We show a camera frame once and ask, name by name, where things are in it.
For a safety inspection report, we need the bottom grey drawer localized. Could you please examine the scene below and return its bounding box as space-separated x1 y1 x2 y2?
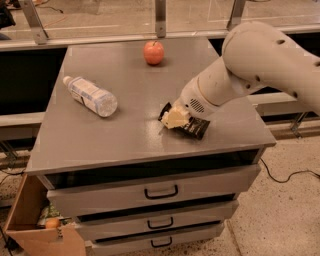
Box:
92 222 224 256

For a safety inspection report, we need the top grey drawer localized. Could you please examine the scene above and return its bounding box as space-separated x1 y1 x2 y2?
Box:
46 163 262 219

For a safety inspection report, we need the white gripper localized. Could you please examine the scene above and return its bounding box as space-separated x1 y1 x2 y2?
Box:
161 78 218 129

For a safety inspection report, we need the green snack bag in box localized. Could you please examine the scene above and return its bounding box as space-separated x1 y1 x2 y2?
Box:
37 204 70 227

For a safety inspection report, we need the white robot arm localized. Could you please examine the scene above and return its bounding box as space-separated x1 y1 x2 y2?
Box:
159 21 320 129

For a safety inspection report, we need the red apple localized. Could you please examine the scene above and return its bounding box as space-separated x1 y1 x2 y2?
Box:
143 41 164 65

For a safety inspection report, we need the black floor cable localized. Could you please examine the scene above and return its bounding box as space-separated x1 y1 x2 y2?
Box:
259 157 320 184

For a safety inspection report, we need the clear plastic water bottle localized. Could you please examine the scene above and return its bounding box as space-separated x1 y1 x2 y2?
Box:
63 76 118 117

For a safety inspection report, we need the black rxbar chocolate bar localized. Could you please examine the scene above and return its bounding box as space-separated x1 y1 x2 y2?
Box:
158 102 210 140

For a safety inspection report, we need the grey drawer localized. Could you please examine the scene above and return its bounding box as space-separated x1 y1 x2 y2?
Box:
76 198 239 241
46 163 262 219
92 222 224 256

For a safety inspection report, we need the middle grey drawer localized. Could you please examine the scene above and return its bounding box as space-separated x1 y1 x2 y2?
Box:
76 198 239 241

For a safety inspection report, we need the metal railing frame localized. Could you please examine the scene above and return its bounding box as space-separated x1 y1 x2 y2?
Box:
0 0 320 51

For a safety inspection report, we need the grey drawer cabinet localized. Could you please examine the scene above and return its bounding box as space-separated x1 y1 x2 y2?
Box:
25 36 277 256

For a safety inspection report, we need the orange fruit in box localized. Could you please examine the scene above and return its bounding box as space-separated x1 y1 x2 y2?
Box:
45 218 60 229

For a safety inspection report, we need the open cardboard box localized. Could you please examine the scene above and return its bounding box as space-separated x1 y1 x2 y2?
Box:
4 174 86 256

